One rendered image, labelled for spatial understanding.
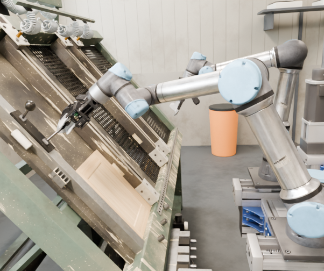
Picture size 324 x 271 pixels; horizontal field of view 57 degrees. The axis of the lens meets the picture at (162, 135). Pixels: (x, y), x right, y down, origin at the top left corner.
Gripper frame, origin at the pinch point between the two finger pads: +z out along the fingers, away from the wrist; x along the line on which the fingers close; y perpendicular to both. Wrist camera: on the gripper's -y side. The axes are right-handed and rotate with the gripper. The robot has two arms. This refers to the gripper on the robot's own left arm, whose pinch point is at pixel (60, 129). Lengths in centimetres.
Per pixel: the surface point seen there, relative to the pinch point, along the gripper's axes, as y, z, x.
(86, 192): 13.2, 8.0, 21.2
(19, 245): -75, 150, 65
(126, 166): -18.2, 4.7, 41.4
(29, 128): 0.8, 6.9, -8.4
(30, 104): 4.5, -3.5, -14.5
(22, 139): 5.7, 9.4, -8.2
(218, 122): -281, -16, 228
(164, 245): 16, 7, 65
